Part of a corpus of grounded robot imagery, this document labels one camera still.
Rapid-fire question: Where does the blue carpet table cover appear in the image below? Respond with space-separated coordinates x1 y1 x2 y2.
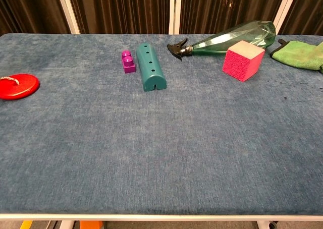
0 33 323 216

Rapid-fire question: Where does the white frame post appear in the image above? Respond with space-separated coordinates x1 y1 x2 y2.
168 0 182 35
273 0 301 35
55 0 81 35

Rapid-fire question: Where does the dark brown curtain panel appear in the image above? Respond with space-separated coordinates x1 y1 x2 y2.
277 0 323 36
179 0 289 35
66 0 175 35
0 0 73 36

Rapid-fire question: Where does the white table frame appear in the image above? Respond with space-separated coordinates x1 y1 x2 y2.
0 213 323 229

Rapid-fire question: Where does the green microfibre cloth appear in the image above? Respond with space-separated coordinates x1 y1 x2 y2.
270 39 323 75

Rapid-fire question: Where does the pink foam cube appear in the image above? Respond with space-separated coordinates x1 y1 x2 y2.
222 40 265 82

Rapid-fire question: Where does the green transparent spray bottle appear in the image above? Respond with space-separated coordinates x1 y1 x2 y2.
167 21 277 61

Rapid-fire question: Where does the red disc with rope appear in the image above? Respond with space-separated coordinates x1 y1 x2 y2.
0 73 40 100

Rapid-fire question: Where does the purple toy brick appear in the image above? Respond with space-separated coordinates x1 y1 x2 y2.
121 50 137 74

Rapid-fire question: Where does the teal half-round block with holes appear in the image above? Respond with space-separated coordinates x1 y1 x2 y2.
136 43 168 92

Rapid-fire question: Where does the orange box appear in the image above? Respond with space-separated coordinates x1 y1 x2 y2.
80 220 103 229

